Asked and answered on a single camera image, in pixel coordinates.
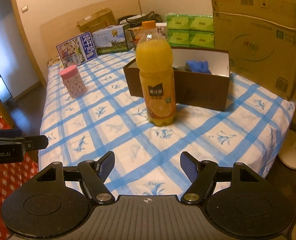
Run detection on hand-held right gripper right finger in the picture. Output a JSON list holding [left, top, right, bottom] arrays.
[[180, 151, 266, 204]]

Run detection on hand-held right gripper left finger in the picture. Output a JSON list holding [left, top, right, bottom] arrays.
[[33, 151, 116, 204]]

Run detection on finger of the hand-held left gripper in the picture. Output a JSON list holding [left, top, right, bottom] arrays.
[[0, 135, 49, 152], [0, 129, 22, 138]]

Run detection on brown cardboard box white inside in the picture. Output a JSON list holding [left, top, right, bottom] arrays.
[[123, 46, 230, 112]]

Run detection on blue towel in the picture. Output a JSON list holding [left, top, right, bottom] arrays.
[[185, 60, 212, 75]]

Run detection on red checked cloth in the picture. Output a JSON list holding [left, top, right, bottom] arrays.
[[0, 102, 40, 240]]

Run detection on pink patterned cup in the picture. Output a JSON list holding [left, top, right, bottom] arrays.
[[60, 64, 87, 99]]

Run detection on blue white milk carton box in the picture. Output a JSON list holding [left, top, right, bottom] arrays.
[[56, 32, 98, 67]]

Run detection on white round stand base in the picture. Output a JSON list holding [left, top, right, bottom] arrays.
[[278, 127, 296, 170]]

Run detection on wooden headboard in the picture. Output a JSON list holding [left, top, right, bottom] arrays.
[[40, 0, 141, 54]]

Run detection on orange juice bottle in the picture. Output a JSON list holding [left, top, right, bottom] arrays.
[[135, 20, 177, 127]]

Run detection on green meadow milk carton box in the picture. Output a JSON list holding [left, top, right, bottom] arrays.
[[92, 25, 135, 55]]

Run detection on plain brown cardboard box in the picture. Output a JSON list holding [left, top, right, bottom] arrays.
[[77, 7, 117, 33]]

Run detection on stack of green tissue packs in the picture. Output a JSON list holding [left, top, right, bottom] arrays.
[[165, 14, 215, 49]]

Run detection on white box with figure print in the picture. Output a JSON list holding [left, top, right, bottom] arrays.
[[156, 22, 168, 39]]

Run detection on large printed cardboard box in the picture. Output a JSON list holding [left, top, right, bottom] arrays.
[[209, 0, 296, 101]]

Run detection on black bag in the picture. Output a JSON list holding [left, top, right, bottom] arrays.
[[117, 11, 163, 27]]

